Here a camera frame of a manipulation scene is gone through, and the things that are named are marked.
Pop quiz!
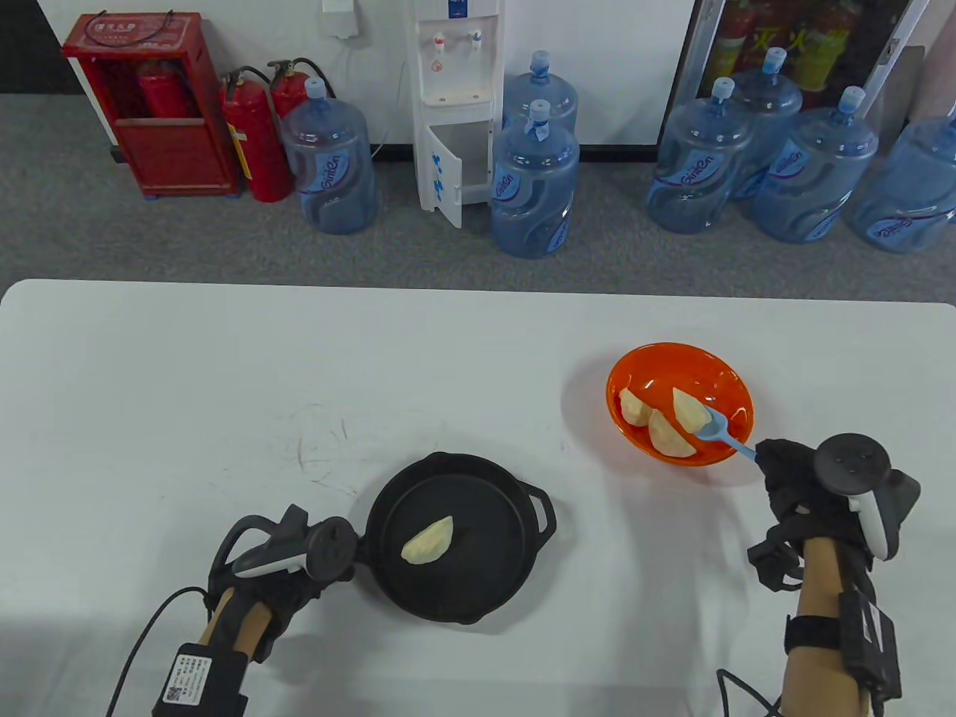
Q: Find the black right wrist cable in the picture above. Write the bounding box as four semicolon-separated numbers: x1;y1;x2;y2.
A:
716;668;785;717

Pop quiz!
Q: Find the small red fire extinguisher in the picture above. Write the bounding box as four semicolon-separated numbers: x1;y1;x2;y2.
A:
267;58;323;120

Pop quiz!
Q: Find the black right wrist box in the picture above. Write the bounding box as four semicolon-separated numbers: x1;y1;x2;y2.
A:
784;590;903;710

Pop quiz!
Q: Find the white water dispenser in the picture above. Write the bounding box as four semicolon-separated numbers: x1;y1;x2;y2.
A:
413;0;506;229

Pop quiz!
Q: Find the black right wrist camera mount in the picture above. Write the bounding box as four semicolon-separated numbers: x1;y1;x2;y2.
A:
747;523;807;592

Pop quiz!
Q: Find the white wall cable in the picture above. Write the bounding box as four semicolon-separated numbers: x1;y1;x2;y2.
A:
338;34;408;161

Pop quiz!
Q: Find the blue water jug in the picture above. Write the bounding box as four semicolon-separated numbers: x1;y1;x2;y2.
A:
848;112;956;255
647;77;755;235
751;86;881;245
280;77;379;236
502;51;580;135
728;47;804;201
490;99;581;260

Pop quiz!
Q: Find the blue dessert shovel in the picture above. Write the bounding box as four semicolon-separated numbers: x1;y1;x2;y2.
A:
691;407;763;458

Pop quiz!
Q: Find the person's left hand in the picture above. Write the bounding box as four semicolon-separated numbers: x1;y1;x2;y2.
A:
211;523;368;659

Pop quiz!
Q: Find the person's right hand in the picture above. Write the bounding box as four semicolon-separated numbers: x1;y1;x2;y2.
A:
754;438;875;591

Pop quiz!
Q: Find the white framed dark poster board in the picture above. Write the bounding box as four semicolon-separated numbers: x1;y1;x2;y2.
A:
657;0;931;146

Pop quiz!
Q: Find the red extinguisher inside cabinet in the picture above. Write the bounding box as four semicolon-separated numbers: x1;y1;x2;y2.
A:
137;62;196;119

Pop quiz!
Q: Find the large red fire extinguisher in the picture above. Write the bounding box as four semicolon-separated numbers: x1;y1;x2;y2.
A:
219;67;294;203

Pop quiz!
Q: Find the black frying pan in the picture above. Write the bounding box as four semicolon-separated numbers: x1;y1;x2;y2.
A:
357;452;557;627

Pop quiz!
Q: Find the white wall adapter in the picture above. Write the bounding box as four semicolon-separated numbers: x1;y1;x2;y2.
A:
321;0;361;38

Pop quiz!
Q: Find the red fire extinguisher cabinet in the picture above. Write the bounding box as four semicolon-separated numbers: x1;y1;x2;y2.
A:
62;11;241;199

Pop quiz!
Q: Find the black left hand controller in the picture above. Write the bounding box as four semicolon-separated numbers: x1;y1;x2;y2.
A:
211;506;359;595

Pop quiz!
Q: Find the person's right forearm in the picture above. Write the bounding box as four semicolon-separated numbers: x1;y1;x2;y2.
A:
780;538;871;717

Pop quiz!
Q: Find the pale pink board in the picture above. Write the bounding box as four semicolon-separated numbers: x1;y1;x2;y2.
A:
907;45;956;128

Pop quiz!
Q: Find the black hand controller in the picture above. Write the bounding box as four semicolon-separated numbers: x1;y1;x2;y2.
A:
211;506;359;595
814;433;922;561

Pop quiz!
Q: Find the black left wrist box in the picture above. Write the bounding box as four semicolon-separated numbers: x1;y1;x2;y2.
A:
152;641;249;717

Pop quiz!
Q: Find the orange plastic bowl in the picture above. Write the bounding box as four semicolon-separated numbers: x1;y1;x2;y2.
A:
606;342;755;468

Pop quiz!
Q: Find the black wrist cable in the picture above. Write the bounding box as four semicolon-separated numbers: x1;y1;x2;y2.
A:
716;668;785;717
105;583;217;717

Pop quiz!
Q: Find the person's left forearm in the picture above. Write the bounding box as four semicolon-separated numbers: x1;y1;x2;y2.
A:
196;586;273;654

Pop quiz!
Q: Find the black right hand controller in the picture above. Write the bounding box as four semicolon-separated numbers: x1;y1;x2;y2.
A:
814;433;922;561

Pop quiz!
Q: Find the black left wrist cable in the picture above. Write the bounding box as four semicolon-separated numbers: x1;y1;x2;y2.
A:
105;583;217;717

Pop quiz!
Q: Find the black wrist box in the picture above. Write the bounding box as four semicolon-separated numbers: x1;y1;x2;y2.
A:
784;590;903;710
152;641;249;717

